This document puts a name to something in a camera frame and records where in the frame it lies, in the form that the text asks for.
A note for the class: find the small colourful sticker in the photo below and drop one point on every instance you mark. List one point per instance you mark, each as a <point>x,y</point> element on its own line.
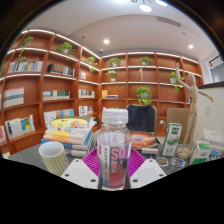
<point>161,161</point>
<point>177,163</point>

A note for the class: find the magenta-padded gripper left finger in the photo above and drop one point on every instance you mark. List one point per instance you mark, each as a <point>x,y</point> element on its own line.
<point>80,173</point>

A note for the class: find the tan chair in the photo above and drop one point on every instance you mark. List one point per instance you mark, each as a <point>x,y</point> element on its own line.
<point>176,120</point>

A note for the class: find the white wall socket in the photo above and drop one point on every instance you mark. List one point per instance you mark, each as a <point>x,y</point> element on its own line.
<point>207,109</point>

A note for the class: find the white partition with dark top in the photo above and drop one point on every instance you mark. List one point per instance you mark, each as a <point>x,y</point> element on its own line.
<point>215,113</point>

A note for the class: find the chair with dark jacket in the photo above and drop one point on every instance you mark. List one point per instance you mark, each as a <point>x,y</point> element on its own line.
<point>141,118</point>

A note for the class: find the small green-white box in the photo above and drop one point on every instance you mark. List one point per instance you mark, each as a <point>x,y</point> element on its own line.
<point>199,153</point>

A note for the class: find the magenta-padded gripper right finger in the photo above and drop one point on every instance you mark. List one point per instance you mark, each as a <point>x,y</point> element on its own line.
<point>146,173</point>

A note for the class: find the thick black book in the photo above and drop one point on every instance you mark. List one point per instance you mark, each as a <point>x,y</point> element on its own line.
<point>150,150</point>

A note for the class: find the ceiling air vent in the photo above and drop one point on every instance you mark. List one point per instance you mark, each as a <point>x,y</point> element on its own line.
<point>168,21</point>

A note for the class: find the tall green-white carton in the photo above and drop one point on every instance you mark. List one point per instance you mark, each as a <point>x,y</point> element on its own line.
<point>172,140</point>

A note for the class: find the recessed ceiling light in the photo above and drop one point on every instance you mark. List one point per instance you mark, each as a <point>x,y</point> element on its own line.
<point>106,41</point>
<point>190,46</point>

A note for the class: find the wooden artist mannequin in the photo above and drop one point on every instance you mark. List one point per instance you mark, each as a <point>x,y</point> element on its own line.
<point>192,106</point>

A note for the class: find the stack of colourful books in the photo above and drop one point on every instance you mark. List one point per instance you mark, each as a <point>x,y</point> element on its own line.
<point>68,131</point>

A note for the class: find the clear bottle with red label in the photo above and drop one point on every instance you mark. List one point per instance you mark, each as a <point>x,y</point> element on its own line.
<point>114,156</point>

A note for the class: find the green-striped white cup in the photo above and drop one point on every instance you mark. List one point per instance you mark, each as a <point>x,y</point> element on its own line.
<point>55,161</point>

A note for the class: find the black ceiling track rail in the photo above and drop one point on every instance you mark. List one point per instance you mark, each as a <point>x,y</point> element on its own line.
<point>215,60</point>

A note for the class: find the branched ceiling lamp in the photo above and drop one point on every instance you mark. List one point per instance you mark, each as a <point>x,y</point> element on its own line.
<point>145,7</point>

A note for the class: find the wooden wall shelf unit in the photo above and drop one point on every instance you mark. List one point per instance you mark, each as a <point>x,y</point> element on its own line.
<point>120,86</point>

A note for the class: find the grey curtain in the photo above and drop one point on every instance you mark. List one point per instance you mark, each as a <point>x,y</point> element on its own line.
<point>218,72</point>

